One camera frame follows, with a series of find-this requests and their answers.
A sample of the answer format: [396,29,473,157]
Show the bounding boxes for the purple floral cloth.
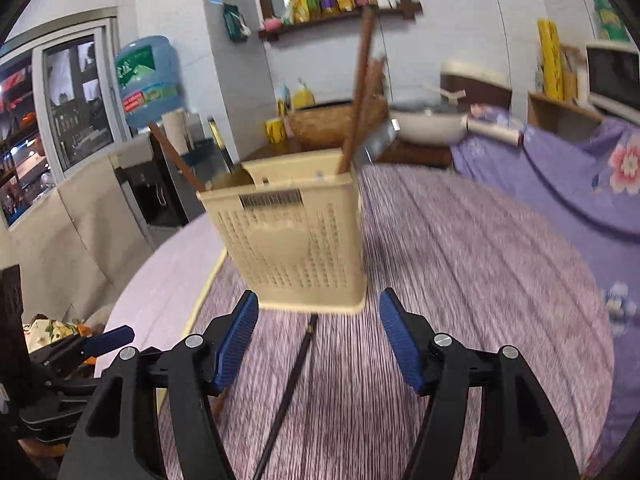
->
[450,104,640,480]

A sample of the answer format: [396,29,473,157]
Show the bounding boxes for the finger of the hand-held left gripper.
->
[30,325,137,373]

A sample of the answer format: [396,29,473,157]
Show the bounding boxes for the white and brown rice cooker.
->
[440,59,514,112]

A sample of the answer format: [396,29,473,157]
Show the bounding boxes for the pale lilac table cover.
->
[94,211,232,377]

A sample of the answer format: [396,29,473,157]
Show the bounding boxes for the green wall packet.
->
[222,2,252,42]

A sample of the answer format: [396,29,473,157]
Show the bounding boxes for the white rolling pin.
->
[465,115,527,149]

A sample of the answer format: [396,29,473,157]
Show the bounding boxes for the yellow green packet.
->
[287,0,314,24]

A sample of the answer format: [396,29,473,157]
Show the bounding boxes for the woven basket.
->
[287,101,392,152]

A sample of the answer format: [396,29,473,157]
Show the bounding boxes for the yellow detergent bottle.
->
[292,77,317,110]

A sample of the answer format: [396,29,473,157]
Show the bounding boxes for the green wall poster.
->
[589,0,629,44]

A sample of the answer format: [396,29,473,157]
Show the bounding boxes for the white ladle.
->
[422,82,469,104]

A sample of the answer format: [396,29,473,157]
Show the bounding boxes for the window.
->
[0,22,132,232]

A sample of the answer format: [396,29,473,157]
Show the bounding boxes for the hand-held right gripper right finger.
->
[378,287,571,480]

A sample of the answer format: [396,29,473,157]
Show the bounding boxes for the beige cover cloth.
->
[0,157,167,322]

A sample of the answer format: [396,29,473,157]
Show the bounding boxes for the dark wooden counter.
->
[240,136,457,172]

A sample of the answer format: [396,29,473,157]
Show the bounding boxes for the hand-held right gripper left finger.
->
[57,290,260,480]

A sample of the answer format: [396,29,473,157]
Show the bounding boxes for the cream perforated utensil holder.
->
[196,149,369,316]

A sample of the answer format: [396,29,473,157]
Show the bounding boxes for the purple striped tablecloth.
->
[157,162,616,480]

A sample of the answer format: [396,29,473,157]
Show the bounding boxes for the blue water bottle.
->
[114,35,184,131]

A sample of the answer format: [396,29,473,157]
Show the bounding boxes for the white pan with glass lid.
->
[387,100,472,147]

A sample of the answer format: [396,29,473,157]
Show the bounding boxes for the water dispenser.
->
[110,130,221,252]

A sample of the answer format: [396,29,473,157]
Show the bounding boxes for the floral printed packet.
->
[24,316,95,357]

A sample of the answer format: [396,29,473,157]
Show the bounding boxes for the yellow cup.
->
[265,117,287,145]

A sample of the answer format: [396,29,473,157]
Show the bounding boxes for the white microwave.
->
[584,42,640,124]

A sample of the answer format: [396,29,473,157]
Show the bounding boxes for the yellow roll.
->
[537,18,566,104]

